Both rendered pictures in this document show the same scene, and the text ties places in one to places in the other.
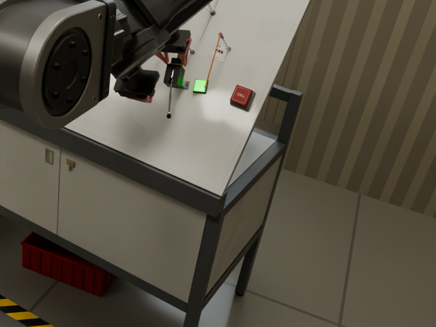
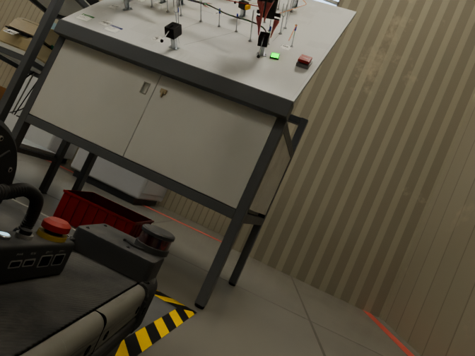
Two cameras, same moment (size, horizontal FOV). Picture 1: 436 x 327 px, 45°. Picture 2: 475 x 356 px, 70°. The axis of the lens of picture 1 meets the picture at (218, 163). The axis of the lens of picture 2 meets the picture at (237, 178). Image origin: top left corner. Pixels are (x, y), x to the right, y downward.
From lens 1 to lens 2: 123 cm
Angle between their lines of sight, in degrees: 33
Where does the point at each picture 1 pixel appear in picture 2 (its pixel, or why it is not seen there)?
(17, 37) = not seen: outside the picture
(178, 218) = (248, 130)
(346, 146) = (285, 237)
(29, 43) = not seen: outside the picture
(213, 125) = (285, 72)
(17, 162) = (111, 95)
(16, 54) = not seen: outside the picture
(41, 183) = (127, 110)
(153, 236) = (220, 147)
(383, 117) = (311, 219)
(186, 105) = (265, 62)
